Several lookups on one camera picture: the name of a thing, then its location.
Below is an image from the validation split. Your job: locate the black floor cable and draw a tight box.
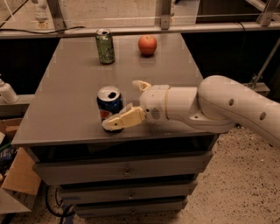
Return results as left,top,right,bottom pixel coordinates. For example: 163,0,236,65
44,185,76,224

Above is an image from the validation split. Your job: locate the red apple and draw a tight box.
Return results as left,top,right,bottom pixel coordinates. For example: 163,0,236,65
138,35,158,56

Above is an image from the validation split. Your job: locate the blue pepsi can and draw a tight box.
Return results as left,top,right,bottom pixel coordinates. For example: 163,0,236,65
96,86,123,122

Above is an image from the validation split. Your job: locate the black cable on rail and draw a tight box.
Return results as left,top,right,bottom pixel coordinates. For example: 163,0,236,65
0,25,86,35

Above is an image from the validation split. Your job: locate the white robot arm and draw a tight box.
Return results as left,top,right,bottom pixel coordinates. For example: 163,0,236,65
102,75,280,147

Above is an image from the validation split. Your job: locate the brown cardboard box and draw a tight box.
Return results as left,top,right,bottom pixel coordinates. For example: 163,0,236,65
0,118,41,195

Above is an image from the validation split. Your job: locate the grey drawer cabinet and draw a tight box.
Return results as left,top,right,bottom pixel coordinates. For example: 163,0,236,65
11,32,230,219

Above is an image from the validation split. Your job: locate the top grey drawer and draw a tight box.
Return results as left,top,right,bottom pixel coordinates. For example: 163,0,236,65
33,150,213,186

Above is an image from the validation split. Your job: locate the green soda can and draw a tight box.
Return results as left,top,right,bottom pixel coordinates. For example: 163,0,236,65
95,29,115,64

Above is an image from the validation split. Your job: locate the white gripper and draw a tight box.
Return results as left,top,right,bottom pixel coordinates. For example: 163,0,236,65
101,80,170,131

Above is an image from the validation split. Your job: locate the white plastic bottle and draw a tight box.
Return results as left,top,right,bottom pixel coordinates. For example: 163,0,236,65
0,79,18,104

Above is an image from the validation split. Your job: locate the grey drawer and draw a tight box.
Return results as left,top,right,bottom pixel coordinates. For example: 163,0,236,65
75,197,187,217
33,150,213,186
59,179,197,205

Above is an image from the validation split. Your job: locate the metal frame rail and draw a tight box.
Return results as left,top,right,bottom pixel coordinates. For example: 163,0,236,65
0,21,280,39

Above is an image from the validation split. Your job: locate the bottom grey drawer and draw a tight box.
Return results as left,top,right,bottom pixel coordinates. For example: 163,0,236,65
75,197,187,217

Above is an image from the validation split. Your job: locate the middle grey drawer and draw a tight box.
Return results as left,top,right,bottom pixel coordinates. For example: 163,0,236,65
59,179,197,205

